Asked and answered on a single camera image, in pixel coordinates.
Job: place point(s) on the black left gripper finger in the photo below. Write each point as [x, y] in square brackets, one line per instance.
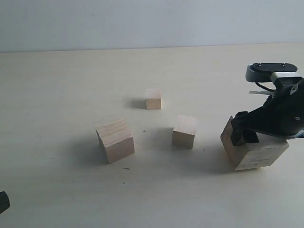
[4, 202]

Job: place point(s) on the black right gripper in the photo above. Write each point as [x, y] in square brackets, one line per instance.
[280, 116]

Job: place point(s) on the largest wooden cube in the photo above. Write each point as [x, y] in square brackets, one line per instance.
[252, 155]

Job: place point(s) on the medium-small wooden cube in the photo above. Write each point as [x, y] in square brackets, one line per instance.
[184, 131]

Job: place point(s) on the medium-large wooden cube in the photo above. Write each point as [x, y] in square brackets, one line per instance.
[116, 139]

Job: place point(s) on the smallest wooden cube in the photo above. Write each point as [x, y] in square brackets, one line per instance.
[153, 99]

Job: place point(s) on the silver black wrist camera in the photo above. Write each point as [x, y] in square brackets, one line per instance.
[270, 72]

